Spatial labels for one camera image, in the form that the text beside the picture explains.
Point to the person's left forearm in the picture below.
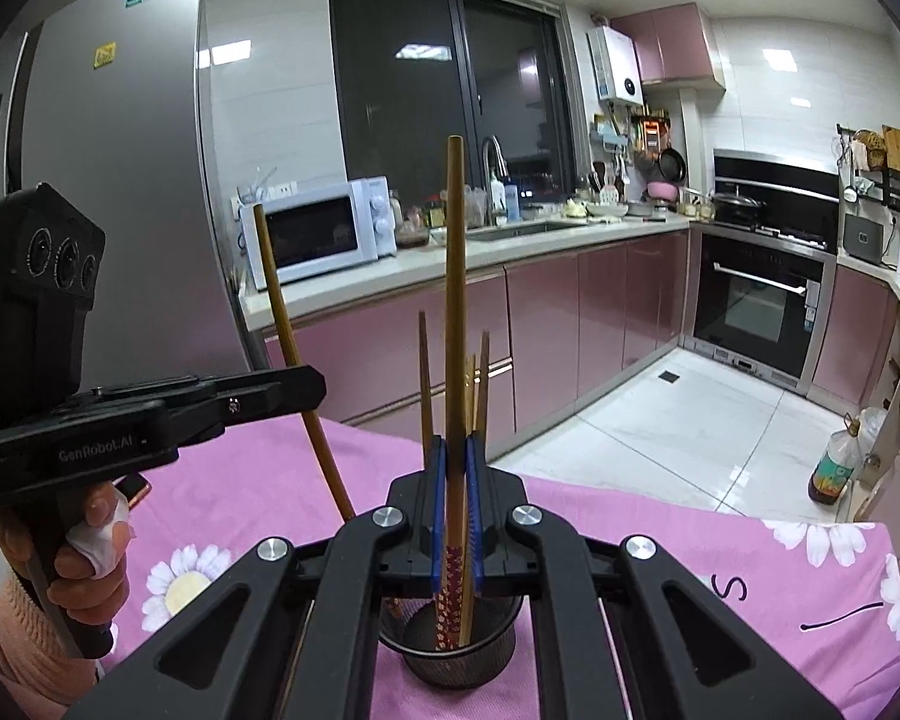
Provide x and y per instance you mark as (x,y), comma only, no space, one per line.
(7,645)

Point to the white soap bottle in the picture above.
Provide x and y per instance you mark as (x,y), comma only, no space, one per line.
(497,199)

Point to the yellow fridge sticker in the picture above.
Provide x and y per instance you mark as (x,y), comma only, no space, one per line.
(105,55)

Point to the black mesh utensil holder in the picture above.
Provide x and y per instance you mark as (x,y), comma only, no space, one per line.
(457,673)

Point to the white wall water heater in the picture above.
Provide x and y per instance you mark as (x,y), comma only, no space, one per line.
(616,64)

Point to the hanging black frying pan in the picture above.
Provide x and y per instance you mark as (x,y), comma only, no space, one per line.
(672,163)

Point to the dark sliding window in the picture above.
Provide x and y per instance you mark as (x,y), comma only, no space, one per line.
(397,127)

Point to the single brown wooden chopstick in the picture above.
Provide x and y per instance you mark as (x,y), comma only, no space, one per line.
(277,315)
(454,277)

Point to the black floor drain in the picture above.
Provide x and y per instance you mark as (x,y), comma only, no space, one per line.
(667,376)

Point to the black countertop storage rack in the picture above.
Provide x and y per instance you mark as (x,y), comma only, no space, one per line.
(881,187)

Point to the grey refrigerator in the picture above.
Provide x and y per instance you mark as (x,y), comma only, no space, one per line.
(135,165)

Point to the orange-cased smartphone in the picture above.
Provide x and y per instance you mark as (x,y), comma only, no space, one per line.
(139,493)

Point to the person's left hand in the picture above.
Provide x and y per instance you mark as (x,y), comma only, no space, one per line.
(101,540)

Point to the black wok with lid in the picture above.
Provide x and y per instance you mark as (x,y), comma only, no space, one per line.
(736,208)

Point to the wooden cutting board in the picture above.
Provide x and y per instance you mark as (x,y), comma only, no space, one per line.
(898,148)

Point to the clear plastic bag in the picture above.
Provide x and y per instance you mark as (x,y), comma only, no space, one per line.
(474,206)

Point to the bundle of brown chopsticks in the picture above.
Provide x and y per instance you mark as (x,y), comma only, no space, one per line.
(424,390)

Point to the pink floral tablecloth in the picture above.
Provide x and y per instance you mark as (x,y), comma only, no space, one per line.
(645,600)

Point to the black range hood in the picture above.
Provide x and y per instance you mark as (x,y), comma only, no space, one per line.
(780,174)

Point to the pink upper wall cabinet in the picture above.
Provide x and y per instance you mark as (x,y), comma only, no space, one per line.
(675,45)

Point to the grey countertop appliance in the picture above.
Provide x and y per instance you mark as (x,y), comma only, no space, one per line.
(868,238)

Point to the pink cooking pot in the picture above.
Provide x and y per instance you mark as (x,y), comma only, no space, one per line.
(661,191)

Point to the blue detergent bottle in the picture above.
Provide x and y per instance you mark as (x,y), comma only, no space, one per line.
(513,201)

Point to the white kitchen countertop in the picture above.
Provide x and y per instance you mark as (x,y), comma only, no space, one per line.
(540,236)

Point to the white microwave oven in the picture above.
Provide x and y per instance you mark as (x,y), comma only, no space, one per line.
(315,236)

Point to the white wall socket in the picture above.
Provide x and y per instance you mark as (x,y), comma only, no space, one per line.
(281,190)

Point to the cooking oil bottle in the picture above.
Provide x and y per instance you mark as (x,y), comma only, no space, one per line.
(836,469)

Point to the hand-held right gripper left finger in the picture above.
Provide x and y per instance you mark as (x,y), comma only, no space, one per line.
(439,510)

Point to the steel kitchen faucet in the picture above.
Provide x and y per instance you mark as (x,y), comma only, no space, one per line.
(493,154)

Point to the pink lower kitchen cabinets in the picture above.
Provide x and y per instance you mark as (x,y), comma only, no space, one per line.
(570,330)

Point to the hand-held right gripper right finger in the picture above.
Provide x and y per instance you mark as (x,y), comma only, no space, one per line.
(472,517)

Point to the built-in black oven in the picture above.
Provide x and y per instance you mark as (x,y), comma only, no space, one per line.
(757,307)

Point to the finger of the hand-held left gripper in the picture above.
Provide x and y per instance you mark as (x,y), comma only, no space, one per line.
(270,394)

